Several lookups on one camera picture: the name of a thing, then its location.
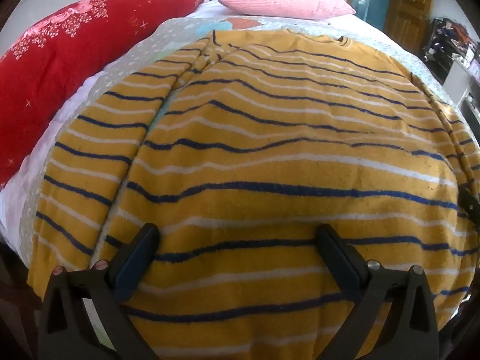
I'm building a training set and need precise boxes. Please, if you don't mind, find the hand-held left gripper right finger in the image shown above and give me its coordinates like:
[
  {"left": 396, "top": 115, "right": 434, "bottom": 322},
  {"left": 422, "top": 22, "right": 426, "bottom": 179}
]
[{"left": 315, "top": 223, "right": 440, "bottom": 360}]

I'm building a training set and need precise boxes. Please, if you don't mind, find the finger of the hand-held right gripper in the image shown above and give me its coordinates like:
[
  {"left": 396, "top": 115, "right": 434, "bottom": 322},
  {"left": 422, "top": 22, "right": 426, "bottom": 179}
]
[{"left": 458, "top": 183, "right": 480, "bottom": 234}]

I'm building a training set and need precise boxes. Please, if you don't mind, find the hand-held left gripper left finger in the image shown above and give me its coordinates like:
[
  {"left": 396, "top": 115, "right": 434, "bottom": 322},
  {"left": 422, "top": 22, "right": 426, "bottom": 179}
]
[{"left": 37, "top": 223, "right": 161, "bottom": 360}]

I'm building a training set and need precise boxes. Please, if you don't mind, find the yellow striped sweater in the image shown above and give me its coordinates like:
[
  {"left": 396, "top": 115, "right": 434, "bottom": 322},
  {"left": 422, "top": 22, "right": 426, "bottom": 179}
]
[{"left": 26, "top": 29, "right": 480, "bottom": 360}]

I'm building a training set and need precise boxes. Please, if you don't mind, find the white cabinet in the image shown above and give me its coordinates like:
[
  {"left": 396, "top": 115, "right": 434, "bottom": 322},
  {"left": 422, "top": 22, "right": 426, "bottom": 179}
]
[{"left": 444, "top": 60, "right": 480, "bottom": 122}]

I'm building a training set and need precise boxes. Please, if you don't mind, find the black cluttered shelf rack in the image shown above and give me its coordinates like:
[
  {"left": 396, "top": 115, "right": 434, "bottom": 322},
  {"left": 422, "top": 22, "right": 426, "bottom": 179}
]
[{"left": 422, "top": 17, "right": 480, "bottom": 83}]

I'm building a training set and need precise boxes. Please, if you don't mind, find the brown wooden door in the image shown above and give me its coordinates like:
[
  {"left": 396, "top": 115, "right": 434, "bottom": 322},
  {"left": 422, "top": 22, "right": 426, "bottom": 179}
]
[{"left": 384, "top": 0, "right": 436, "bottom": 56}]

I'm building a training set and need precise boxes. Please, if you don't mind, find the red floral quilt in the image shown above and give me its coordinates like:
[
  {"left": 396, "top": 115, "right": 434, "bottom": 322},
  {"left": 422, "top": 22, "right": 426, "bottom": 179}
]
[{"left": 0, "top": 0, "right": 208, "bottom": 193}]

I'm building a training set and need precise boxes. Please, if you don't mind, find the white patterned bedsheet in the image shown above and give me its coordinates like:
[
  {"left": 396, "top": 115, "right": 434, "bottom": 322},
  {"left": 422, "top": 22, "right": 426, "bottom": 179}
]
[{"left": 0, "top": 0, "right": 464, "bottom": 267}]

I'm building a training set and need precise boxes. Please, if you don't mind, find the dark wooden frame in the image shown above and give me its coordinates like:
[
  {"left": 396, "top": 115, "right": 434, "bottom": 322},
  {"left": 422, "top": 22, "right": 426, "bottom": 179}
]
[{"left": 0, "top": 238, "right": 43, "bottom": 349}]

